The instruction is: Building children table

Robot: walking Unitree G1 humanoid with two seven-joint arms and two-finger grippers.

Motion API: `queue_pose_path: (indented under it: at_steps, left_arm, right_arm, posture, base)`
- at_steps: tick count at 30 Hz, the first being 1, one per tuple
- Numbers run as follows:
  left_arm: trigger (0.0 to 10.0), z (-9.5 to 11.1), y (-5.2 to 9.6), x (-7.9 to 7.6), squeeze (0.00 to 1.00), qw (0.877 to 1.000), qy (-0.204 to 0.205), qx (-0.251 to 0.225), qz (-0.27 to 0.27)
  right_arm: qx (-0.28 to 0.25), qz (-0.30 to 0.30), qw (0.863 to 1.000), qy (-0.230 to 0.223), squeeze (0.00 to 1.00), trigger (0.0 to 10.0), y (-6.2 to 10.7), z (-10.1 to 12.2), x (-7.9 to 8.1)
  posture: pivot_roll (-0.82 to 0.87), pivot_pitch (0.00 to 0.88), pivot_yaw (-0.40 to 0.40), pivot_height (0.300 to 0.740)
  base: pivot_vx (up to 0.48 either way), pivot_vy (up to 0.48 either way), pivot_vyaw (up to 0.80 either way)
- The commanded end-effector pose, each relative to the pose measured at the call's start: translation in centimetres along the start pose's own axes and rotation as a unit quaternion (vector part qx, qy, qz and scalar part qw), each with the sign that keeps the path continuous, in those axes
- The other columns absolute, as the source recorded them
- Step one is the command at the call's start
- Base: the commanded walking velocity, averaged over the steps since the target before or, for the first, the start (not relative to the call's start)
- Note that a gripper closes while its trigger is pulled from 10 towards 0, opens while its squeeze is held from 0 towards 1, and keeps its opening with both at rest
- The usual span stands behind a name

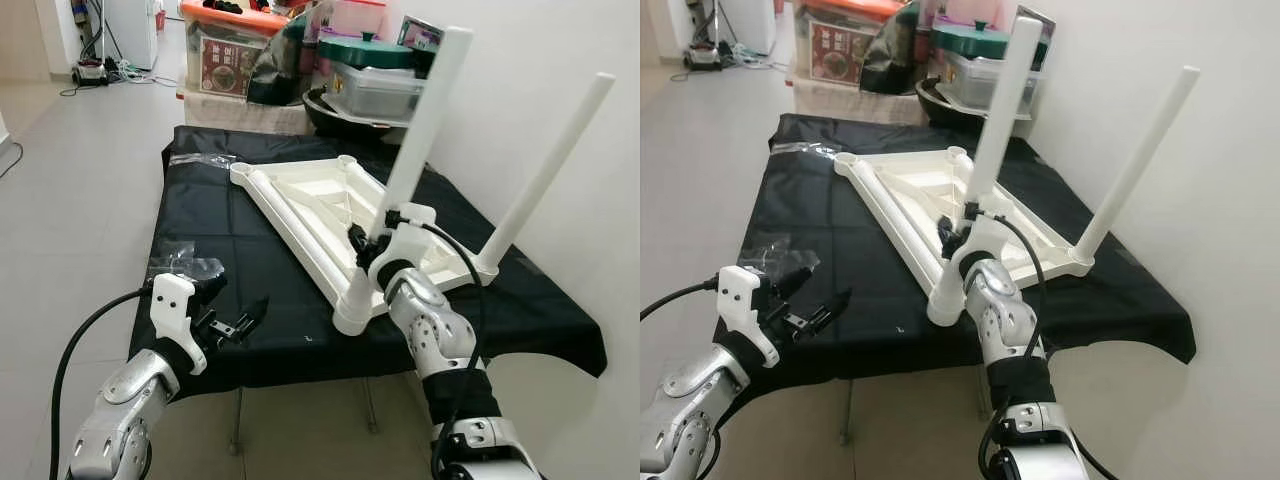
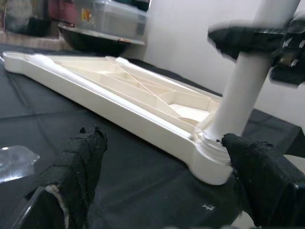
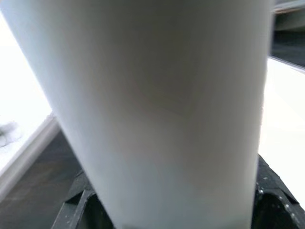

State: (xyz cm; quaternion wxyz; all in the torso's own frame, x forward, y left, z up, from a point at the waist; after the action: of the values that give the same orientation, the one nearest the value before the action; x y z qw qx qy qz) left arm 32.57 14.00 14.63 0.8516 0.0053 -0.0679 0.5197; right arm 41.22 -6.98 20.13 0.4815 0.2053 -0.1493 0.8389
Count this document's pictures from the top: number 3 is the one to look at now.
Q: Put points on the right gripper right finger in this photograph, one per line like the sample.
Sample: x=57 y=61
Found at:
x=274 y=210

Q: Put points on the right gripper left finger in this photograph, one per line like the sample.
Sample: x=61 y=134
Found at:
x=78 y=212

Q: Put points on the white plastic tabletop panel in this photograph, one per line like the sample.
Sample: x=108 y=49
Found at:
x=286 y=119

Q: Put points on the white plastic table leg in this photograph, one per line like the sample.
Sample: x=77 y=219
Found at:
x=155 y=107

